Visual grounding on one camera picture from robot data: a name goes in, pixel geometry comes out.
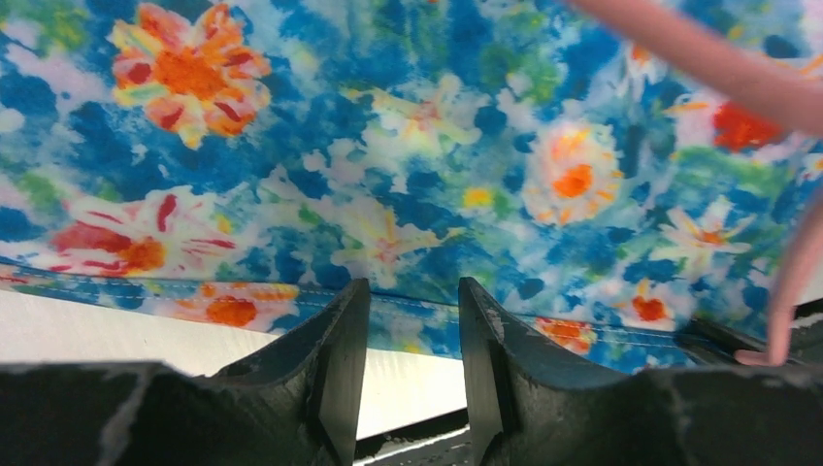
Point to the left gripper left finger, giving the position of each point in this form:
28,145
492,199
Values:
293,402

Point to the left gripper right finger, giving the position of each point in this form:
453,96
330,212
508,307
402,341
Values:
532,402

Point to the blue floral skirt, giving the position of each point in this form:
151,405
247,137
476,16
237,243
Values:
239,162

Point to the pink plastic hanger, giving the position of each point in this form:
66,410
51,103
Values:
764,89

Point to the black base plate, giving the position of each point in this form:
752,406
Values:
445,440

